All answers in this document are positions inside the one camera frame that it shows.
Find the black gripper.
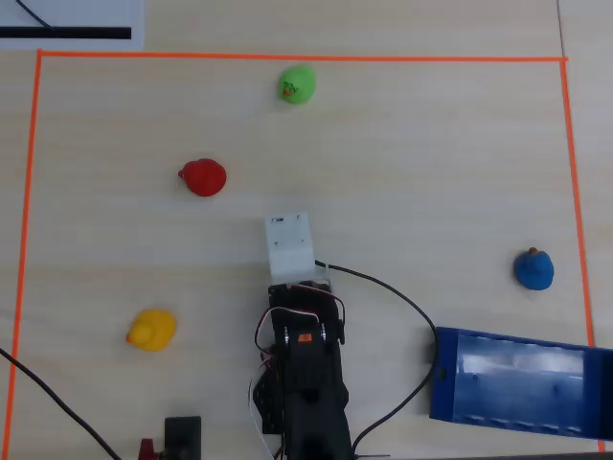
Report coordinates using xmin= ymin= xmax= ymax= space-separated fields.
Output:
xmin=266 ymin=282 xmax=347 ymax=345

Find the green rubber duck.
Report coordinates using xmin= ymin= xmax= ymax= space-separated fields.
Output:
xmin=278 ymin=64 xmax=318 ymax=105

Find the yellow rubber duck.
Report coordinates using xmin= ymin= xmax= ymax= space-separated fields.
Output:
xmin=125 ymin=309 xmax=178 ymax=354

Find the red rubber duck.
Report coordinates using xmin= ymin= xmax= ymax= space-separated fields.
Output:
xmin=177 ymin=157 xmax=228 ymax=198

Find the blue plastic box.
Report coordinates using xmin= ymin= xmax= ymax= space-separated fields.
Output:
xmin=428 ymin=326 xmax=613 ymax=442

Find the blue rubber duck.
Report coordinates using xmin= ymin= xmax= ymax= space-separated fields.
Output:
xmin=513 ymin=246 xmax=556 ymax=291

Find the orange tape line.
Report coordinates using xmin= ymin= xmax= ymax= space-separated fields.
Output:
xmin=4 ymin=50 xmax=44 ymax=460
xmin=36 ymin=49 xmax=569 ymax=63
xmin=558 ymin=57 xmax=607 ymax=454

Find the white board with black stripe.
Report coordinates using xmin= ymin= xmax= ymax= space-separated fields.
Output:
xmin=0 ymin=0 xmax=145 ymax=51

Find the white camera box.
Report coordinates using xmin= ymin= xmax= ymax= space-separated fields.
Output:
xmin=264 ymin=213 xmax=332 ymax=289

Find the black camera cable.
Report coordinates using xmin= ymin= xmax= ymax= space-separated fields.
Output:
xmin=313 ymin=261 xmax=439 ymax=460

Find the thin black cable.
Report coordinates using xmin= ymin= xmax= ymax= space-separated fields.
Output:
xmin=15 ymin=0 xmax=55 ymax=30

